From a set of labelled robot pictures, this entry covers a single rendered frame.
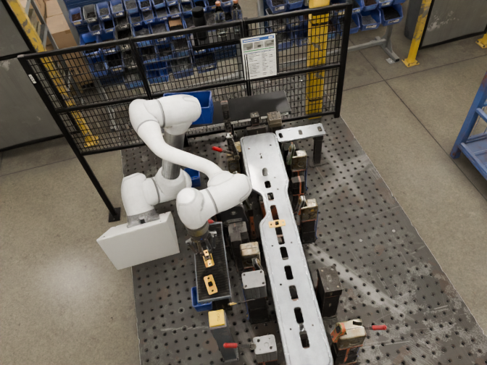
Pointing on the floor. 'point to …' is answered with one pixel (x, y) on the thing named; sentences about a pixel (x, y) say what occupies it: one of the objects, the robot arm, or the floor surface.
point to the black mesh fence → (187, 79)
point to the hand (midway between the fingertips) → (206, 253)
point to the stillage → (477, 143)
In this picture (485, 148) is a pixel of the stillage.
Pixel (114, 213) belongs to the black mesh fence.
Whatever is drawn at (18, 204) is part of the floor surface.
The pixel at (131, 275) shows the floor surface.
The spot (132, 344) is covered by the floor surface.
